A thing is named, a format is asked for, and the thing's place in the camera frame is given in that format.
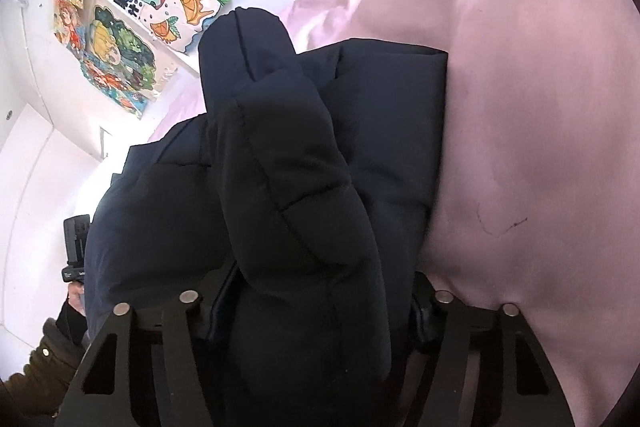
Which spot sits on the dark navy puffer jacket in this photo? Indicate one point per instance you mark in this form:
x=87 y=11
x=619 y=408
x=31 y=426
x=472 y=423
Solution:
x=290 y=187

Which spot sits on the green lemon wall poster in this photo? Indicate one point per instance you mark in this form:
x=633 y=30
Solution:
x=120 y=52

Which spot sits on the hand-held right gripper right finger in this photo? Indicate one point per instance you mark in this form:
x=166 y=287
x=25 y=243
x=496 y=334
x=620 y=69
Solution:
x=465 y=357

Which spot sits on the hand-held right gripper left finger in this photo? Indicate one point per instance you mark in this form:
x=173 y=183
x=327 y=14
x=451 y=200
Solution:
x=175 y=357

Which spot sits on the person's left forearm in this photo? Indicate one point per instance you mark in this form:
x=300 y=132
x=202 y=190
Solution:
x=50 y=357

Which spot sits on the person's left hand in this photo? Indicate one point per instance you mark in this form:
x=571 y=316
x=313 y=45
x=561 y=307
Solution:
x=76 y=297

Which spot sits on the pink bed sheet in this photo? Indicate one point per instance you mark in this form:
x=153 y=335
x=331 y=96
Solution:
x=525 y=107

